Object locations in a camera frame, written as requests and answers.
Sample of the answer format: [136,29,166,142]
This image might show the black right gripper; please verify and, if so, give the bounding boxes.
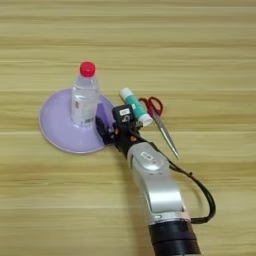
[95,114,148,158]

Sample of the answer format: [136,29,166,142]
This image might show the teal and white glue stick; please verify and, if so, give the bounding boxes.
[119,87,154,128]

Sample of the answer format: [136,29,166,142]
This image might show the clear bottle with red cap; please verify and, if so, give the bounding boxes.
[70,61,101,129]

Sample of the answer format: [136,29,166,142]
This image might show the black box with white label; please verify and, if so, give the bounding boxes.
[111,104,137,126]

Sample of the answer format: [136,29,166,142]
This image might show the purple rectangular eraser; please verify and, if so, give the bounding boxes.
[99,103,114,119]

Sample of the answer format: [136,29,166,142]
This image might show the round purple plate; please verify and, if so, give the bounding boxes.
[38,87,116,155]

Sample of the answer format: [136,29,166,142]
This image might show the red-handled scissors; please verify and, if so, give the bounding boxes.
[138,96,181,160]

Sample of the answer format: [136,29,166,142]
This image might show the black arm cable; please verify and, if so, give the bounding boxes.
[148,141,217,225]

